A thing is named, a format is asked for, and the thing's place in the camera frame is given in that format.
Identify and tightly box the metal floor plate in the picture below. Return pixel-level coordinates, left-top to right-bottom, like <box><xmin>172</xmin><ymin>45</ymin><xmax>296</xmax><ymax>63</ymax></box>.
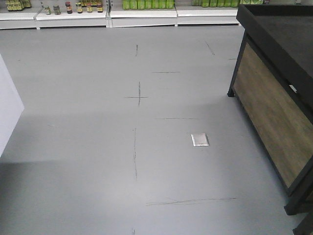
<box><xmin>191</xmin><ymin>133</ymin><xmax>210</xmax><ymax>147</ymax></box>

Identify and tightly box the green drink bottle row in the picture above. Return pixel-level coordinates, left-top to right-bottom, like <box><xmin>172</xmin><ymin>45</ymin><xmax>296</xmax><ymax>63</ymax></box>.
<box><xmin>122</xmin><ymin>0</ymin><xmax>175</xmax><ymax>10</ymax></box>

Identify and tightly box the black wooden display table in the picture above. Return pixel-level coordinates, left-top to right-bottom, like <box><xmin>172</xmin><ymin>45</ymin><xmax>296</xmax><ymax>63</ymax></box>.
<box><xmin>227</xmin><ymin>4</ymin><xmax>313</xmax><ymax>235</ymax></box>

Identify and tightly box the dark sauce jar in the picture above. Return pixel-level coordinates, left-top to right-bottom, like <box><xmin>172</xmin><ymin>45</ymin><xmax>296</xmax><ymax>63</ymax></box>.
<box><xmin>65</xmin><ymin>1</ymin><xmax>72</xmax><ymax>14</ymax></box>

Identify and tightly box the white store shelf unit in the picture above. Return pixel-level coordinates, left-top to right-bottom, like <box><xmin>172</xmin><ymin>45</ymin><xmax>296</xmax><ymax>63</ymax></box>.
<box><xmin>0</xmin><ymin>0</ymin><xmax>238</xmax><ymax>29</ymax></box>

